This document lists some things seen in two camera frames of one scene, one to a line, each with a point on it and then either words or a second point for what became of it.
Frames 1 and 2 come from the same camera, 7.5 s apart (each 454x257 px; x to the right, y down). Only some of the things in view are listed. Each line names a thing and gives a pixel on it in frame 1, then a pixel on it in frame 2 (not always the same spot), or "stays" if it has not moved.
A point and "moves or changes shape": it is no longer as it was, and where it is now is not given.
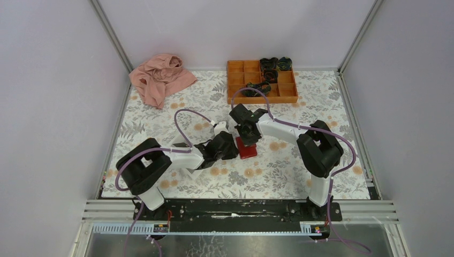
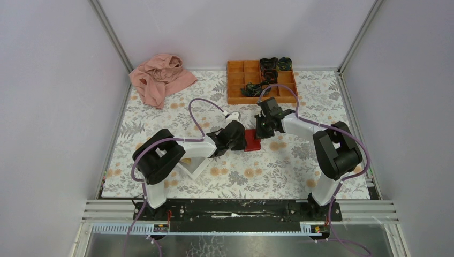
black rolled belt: [269, 63] stays
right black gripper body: [247, 139] -> [264, 129]
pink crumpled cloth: [160, 77] stays
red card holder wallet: [246, 151] moves or changes shape
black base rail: [232, 216] stays
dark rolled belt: [270, 75] stays
